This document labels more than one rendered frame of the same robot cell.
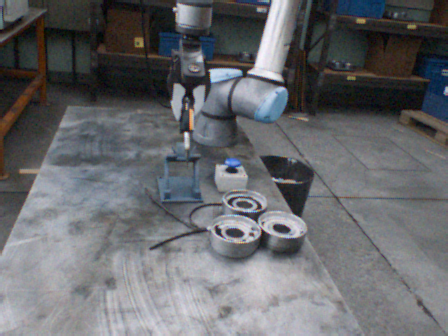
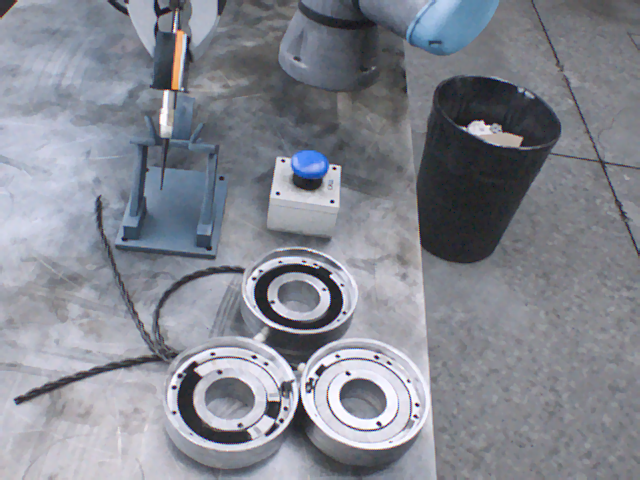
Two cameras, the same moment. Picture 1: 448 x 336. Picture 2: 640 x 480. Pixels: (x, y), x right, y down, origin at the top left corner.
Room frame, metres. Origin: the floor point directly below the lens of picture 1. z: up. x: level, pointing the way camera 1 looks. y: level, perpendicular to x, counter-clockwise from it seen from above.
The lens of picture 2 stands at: (0.53, -0.10, 1.29)
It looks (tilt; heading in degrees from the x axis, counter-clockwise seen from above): 43 degrees down; 11
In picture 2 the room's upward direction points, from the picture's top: 11 degrees clockwise
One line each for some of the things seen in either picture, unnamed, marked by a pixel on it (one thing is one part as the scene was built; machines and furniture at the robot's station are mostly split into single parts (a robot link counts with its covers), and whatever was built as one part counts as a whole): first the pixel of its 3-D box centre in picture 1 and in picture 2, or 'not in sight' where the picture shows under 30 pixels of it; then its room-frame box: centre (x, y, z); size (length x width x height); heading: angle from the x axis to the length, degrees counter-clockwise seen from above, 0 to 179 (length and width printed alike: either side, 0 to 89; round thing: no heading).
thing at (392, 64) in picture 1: (390, 53); not in sight; (5.03, -1.39, 0.67); 0.52 x 0.43 x 0.43; 105
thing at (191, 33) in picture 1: (189, 53); not in sight; (1.03, 0.15, 1.14); 0.09 x 0.08 x 0.12; 18
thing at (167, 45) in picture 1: (186, 43); not in sight; (4.47, 0.71, 0.56); 0.52 x 0.38 x 0.22; 102
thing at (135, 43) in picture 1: (128, 29); not in sight; (4.31, 1.22, 0.64); 0.49 x 0.40 x 0.37; 110
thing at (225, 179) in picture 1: (230, 177); (305, 192); (1.08, 0.03, 0.82); 0.08 x 0.07 x 0.05; 15
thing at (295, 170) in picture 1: (274, 205); (473, 174); (2.11, -0.19, 0.21); 0.34 x 0.34 x 0.43
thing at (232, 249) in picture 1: (234, 236); (229, 403); (0.81, 0.00, 0.82); 0.10 x 0.10 x 0.04
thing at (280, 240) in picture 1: (281, 231); (361, 403); (0.85, -0.10, 0.82); 0.10 x 0.10 x 0.04
